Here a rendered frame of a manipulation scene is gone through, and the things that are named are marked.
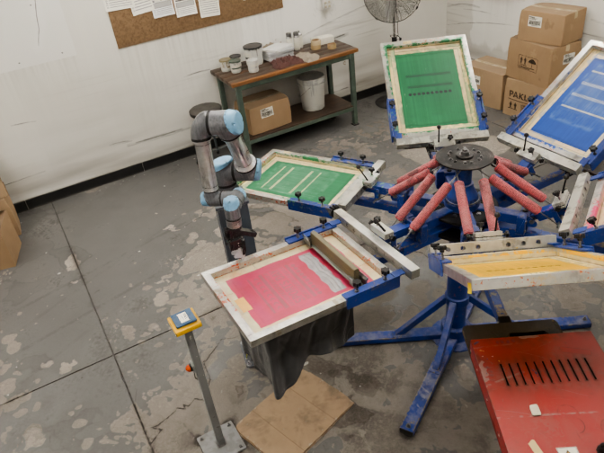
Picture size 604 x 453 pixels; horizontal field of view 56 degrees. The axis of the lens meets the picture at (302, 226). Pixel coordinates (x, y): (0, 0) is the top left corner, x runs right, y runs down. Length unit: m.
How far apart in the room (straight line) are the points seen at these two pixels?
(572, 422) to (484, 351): 0.39
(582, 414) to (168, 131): 5.17
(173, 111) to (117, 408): 3.49
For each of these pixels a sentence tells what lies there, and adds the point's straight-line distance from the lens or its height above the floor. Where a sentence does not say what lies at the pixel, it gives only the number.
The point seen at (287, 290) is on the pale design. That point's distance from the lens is 2.76.
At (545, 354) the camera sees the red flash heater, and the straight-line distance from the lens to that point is 2.33.
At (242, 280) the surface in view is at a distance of 2.86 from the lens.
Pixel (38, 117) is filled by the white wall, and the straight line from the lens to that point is 6.09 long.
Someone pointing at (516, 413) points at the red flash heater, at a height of 1.10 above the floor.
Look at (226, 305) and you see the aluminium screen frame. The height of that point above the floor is 1.04.
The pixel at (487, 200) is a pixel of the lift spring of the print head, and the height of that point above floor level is 1.19.
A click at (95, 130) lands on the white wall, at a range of 6.22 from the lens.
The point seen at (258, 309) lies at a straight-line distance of 2.67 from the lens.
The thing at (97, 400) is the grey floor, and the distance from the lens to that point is 3.97.
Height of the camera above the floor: 2.75
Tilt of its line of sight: 34 degrees down
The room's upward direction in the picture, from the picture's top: 7 degrees counter-clockwise
